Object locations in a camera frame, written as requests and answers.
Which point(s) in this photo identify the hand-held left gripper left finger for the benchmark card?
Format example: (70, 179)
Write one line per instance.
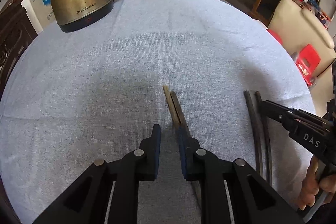
(157, 150)

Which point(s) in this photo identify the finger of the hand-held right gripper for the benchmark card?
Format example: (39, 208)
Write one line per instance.
(275, 112)

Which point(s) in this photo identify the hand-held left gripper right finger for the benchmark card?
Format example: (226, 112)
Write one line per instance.
(183, 158)

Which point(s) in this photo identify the brown wooden chopstick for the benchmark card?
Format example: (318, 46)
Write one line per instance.
(171, 108)
(179, 113)

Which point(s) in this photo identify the person's right hand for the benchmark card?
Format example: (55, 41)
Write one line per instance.
(308, 187)

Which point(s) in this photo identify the red plastic chair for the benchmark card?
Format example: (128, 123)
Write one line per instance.
(309, 58)

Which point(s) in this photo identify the red and yellow stool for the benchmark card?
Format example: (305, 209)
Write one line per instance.
(275, 36)

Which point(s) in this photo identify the grey tablecloth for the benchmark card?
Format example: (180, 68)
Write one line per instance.
(105, 82)

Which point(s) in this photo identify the cream leather sofa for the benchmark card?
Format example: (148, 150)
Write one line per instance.
(288, 19)

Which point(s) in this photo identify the dark carved wooden chair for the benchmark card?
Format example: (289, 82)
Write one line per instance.
(13, 35)

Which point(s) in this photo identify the white cardboard box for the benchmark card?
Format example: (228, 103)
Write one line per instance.
(36, 3)

